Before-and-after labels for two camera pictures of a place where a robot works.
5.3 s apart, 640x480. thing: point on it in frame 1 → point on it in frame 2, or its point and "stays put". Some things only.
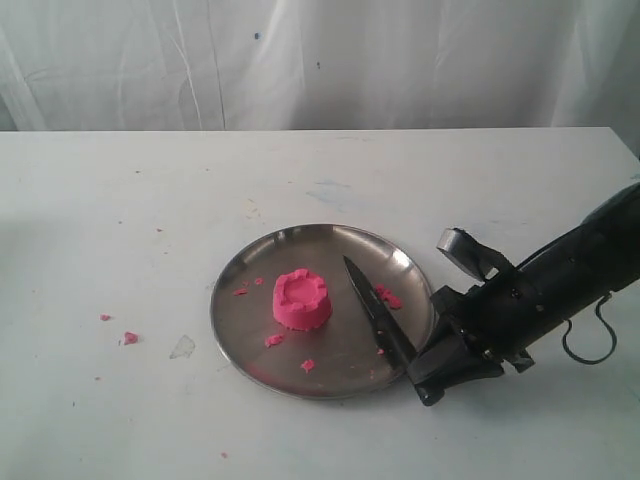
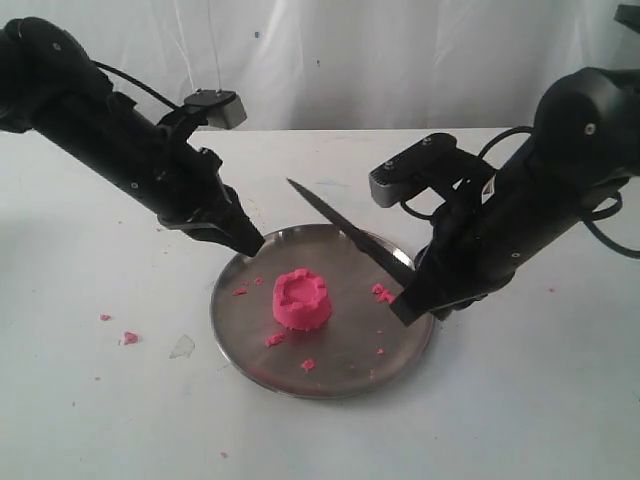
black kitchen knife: x=386 y=320 → x=382 y=254
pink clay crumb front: x=308 y=365 stays put
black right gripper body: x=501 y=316 → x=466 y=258
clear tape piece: x=184 y=348 stays put
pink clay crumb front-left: x=273 y=339 stays put
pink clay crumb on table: x=130 y=337 stays put
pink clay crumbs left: x=241 y=291 stays put
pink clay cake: x=301 y=300 stays put
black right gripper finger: x=454 y=362 → x=433 y=286
